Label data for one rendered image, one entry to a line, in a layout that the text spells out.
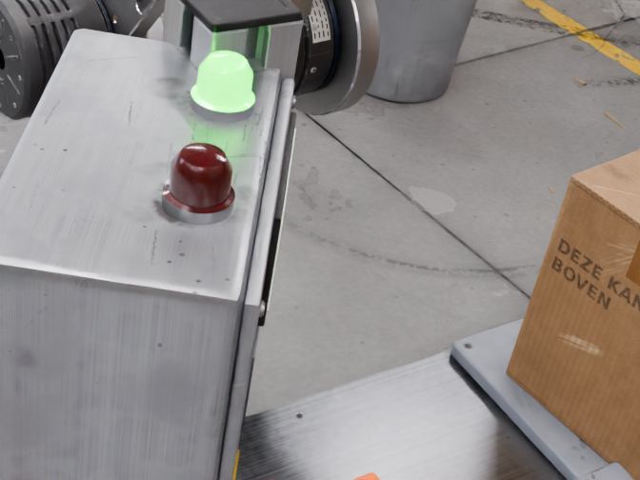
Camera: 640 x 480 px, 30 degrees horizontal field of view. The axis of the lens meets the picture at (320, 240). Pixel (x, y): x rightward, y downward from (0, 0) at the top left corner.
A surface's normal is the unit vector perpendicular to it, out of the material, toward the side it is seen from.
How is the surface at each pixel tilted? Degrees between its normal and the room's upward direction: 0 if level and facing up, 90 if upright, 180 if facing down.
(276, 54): 90
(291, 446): 0
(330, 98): 90
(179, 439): 90
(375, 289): 0
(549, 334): 90
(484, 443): 0
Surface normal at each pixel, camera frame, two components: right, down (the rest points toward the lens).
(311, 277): 0.15, -0.79
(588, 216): -0.77, 0.28
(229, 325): 0.33, 0.61
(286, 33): 0.52, 0.58
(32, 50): 0.59, 0.06
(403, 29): -0.10, 0.58
